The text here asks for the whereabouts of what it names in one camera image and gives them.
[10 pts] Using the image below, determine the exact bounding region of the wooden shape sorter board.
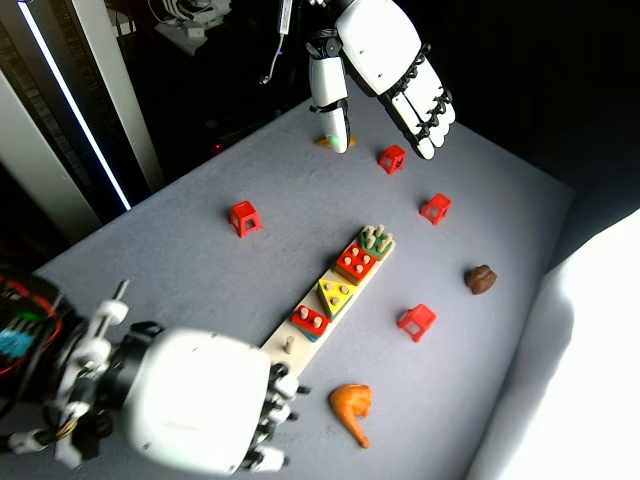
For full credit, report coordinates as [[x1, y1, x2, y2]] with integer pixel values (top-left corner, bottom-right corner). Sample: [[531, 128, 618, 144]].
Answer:
[[259, 232, 399, 381]]

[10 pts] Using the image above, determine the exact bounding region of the white LED light bar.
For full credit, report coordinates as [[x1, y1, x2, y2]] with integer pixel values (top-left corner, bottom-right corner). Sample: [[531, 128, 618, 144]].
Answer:
[[17, 0, 132, 212]]

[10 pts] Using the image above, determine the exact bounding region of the white cable with adapter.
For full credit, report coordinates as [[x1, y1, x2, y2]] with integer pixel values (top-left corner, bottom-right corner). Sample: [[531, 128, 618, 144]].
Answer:
[[258, 0, 294, 85]]

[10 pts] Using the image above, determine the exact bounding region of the white backdrop sheet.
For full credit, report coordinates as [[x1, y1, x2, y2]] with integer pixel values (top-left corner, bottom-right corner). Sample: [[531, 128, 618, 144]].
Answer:
[[464, 219, 640, 480]]

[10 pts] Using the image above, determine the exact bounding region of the red-topped square block stack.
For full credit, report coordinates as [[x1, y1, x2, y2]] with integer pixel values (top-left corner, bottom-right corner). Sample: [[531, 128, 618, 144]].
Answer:
[[333, 243, 376, 287]]

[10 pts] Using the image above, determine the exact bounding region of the slim white frame post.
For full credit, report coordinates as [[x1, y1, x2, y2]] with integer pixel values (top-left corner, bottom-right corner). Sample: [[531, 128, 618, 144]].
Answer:
[[69, 0, 167, 197]]

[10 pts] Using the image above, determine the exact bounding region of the orange toy food piece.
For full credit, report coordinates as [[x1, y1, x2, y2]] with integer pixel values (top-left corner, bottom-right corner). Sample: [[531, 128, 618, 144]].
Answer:
[[313, 133, 360, 150]]

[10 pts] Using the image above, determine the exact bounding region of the red-topped oblong block stack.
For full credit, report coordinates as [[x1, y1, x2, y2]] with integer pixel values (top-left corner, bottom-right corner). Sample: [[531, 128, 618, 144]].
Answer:
[[290, 303, 332, 344]]

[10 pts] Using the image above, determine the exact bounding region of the yellow-topped triangle block stack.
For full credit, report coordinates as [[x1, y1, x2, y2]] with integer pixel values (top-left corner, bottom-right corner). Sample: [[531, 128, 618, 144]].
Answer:
[[317, 277, 357, 321]]

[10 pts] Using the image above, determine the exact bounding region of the green-topped pentagon block stack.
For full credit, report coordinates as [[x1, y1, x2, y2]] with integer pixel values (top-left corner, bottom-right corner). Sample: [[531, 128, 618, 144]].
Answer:
[[357, 224, 396, 261]]

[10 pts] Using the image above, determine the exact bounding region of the brown toy food lump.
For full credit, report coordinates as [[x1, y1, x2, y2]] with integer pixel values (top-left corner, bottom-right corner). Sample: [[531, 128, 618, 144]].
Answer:
[[463, 263, 499, 295]]

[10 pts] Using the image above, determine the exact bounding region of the grey table cloth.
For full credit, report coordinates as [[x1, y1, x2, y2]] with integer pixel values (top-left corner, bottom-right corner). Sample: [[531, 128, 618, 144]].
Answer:
[[32, 92, 579, 480]]

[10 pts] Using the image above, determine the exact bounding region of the red plastic toy stool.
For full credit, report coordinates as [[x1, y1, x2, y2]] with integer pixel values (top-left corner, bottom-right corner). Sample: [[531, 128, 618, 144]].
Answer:
[[228, 199, 264, 239], [418, 192, 454, 227], [377, 144, 407, 176], [396, 303, 438, 344]]

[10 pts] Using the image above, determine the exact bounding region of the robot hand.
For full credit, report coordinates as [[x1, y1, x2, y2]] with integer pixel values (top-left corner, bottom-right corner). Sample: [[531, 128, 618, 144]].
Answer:
[[121, 327, 312, 477], [306, 0, 458, 162]]

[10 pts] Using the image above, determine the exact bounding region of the wide white frame post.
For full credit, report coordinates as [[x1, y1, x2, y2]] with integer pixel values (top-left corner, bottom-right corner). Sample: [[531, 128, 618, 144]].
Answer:
[[0, 69, 104, 242]]

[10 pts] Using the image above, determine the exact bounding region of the orange toy chicken leg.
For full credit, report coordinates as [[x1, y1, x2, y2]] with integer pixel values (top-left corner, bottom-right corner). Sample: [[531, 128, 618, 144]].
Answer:
[[328, 383, 375, 450]]

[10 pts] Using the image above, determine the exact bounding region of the white grey equipment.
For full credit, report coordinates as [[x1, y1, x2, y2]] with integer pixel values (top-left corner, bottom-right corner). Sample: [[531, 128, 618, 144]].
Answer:
[[152, 0, 234, 56]]

